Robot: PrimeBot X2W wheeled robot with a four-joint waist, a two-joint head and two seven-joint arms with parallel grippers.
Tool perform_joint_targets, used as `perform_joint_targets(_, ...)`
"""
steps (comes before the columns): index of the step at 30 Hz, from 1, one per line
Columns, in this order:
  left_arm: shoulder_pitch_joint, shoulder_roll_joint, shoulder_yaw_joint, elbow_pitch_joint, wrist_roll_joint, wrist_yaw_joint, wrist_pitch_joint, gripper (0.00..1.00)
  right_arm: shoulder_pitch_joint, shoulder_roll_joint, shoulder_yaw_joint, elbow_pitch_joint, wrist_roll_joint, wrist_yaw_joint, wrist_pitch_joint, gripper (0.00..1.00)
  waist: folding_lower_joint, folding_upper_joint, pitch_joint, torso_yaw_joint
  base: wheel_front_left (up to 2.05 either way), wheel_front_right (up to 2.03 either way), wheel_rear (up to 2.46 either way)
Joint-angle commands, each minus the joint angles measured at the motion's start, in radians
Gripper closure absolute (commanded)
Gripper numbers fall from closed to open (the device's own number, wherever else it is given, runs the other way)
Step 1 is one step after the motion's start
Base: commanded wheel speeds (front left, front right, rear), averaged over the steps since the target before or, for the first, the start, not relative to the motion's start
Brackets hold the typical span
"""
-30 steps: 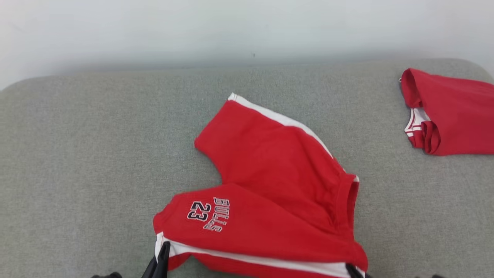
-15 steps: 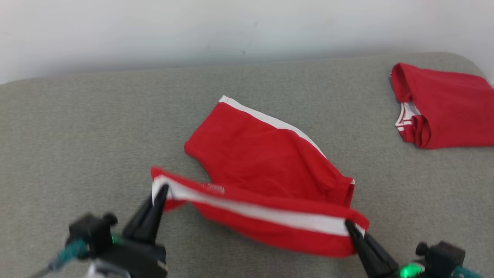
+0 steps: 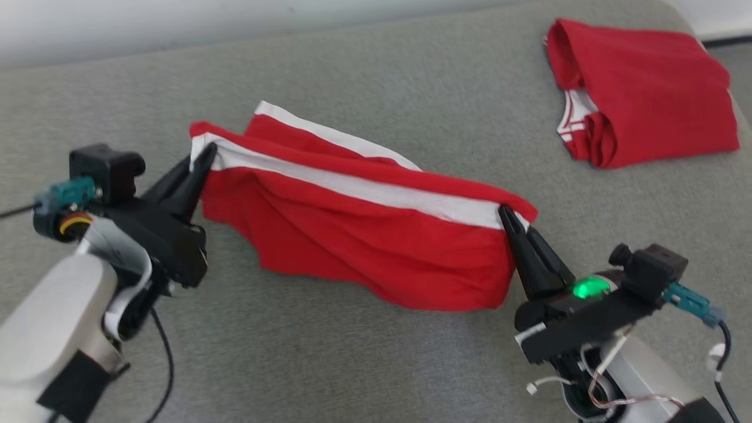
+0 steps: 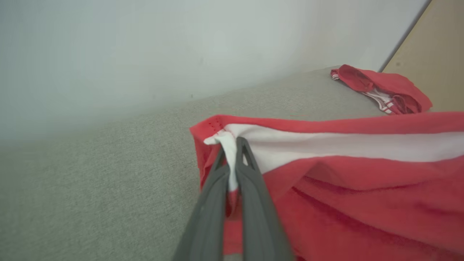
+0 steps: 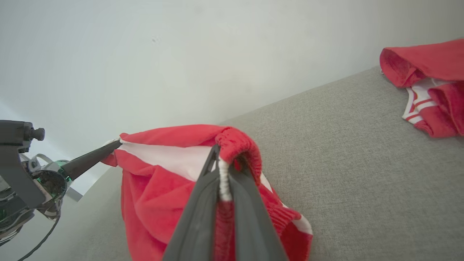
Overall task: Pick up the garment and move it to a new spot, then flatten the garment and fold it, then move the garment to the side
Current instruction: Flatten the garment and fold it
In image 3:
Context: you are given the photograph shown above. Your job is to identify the red garment striped white trim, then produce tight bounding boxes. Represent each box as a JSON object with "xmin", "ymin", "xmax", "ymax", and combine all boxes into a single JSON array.
[{"xmin": 543, "ymin": 18, "xmax": 741, "ymax": 170}]

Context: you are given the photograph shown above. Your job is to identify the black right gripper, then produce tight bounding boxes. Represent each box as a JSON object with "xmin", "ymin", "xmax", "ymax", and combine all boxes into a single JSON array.
[{"xmin": 498, "ymin": 204, "xmax": 660, "ymax": 365}]

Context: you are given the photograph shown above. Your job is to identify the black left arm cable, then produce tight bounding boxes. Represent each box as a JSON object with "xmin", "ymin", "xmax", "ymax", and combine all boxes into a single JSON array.
[{"xmin": 143, "ymin": 305, "xmax": 176, "ymax": 423}]

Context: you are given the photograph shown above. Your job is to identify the black left camera cable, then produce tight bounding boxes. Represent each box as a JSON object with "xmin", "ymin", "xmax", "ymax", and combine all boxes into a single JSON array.
[{"xmin": 0, "ymin": 202, "xmax": 38, "ymax": 221}]

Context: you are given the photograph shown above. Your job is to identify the dark wall baseboard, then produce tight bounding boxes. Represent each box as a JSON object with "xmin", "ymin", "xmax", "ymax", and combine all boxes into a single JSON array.
[{"xmin": 701, "ymin": 34, "xmax": 752, "ymax": 49}]

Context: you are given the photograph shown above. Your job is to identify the teal cable connector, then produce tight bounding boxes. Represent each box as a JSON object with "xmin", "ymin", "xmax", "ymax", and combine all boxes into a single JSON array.
[
  {"xmin": 33, "ymin": 176, "xmax": 98, "ymax": 216},
  {"xmin": 665, "ymin": 281, "xmax": 727, "ymax": 328}
]

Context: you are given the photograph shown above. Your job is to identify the thin white red wires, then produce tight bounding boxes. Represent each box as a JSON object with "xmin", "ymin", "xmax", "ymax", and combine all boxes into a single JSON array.
[{"xmin": 526, "ymin": 334, "xmax": 686, "ymax": 412}]

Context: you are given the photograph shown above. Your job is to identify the black camera cable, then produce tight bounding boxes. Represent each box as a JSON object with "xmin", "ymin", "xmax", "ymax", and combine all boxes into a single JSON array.
[
  {"xmin": 712, "ymin": 320, "xmax": 742, "ymax": 423},
  {"xmin": 0, "ymin": 202, "xmax": 38, "ymax": 221}
]

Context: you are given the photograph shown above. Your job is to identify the red shorts white waistband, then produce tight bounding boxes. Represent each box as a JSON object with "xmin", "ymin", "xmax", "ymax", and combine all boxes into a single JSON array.
[{"xmin": 189, "ymin": 100, "xmax": 539, "ymax": 313}]

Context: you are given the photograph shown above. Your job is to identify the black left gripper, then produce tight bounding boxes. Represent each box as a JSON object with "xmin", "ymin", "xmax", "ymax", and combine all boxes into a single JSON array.
[{"xmin": 88, "ymin": 143, "xmax": 219, "ymax": 289}]

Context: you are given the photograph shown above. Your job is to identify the black right camera cable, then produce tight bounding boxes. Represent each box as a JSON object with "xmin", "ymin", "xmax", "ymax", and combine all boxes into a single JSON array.
[{"xmin": 712, "ymin": 320, "xmax": 742, "ymax": 423}]

